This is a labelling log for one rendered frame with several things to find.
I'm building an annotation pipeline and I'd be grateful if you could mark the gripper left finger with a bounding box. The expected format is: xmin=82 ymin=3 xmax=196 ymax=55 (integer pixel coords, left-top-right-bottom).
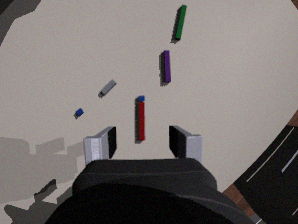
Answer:
xmin=84 ymin=126 xmax=117 ymax=166

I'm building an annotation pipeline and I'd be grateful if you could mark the purple rod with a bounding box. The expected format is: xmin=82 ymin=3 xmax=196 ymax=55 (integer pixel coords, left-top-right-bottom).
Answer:
xmin=164 ymin=50 xmax=171 ymax=82

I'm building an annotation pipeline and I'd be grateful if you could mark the dark red rod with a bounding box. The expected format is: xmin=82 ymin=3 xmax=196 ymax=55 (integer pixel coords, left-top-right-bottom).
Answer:
xmin=139 ymin=102 xmax=145 ymax=140

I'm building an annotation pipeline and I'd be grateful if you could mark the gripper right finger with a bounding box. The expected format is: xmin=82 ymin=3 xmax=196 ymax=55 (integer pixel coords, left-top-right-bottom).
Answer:
xmin=169 ymin=125 xmax=203 ymax=164

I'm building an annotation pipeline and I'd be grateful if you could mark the green rod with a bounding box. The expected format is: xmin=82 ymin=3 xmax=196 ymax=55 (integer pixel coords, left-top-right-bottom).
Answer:
xmin=175 ymin=4 xmax=187 ymax=40

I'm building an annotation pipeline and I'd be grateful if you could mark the grey rectangular block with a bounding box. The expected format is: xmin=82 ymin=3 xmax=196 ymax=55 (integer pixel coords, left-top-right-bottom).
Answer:
xmin=101 ymin=79 xmax=117 ymax=95

